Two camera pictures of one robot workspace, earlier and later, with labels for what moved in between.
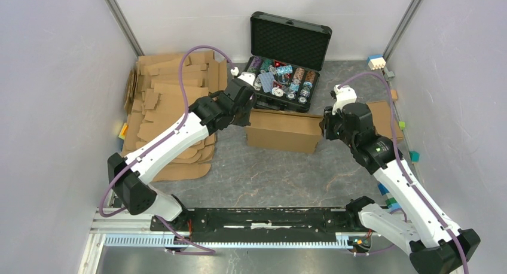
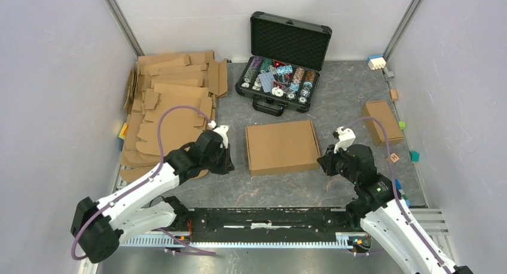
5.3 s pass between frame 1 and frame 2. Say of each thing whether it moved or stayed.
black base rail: stayed
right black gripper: moved
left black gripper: moved
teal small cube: stayed
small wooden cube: stayed
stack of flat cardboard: stayed
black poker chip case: stayed
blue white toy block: stayed
